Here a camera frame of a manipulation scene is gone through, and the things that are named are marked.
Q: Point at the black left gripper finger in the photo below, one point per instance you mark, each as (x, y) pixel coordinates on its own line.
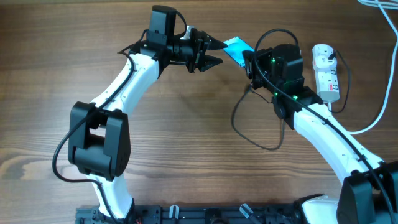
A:
(208, 62)
(214, 44)

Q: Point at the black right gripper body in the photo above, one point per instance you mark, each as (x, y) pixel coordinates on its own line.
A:
(259, 69)

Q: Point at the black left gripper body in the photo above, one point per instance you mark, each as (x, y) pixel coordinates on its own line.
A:
(190, 51)

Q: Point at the Galaxy smartphone with cyan screen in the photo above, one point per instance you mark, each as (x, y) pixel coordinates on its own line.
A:
(235, 48)

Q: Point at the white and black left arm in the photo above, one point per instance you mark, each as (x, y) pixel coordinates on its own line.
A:
(98, 139)

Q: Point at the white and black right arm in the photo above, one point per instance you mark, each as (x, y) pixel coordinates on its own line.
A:
(368, 184)

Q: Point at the white charger plug adapter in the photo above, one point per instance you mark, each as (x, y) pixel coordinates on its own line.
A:
(323, 63)

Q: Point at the white power strip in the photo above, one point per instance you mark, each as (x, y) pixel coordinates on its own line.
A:
(326, 81)

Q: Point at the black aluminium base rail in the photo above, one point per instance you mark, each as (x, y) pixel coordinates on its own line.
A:
(278, 213)

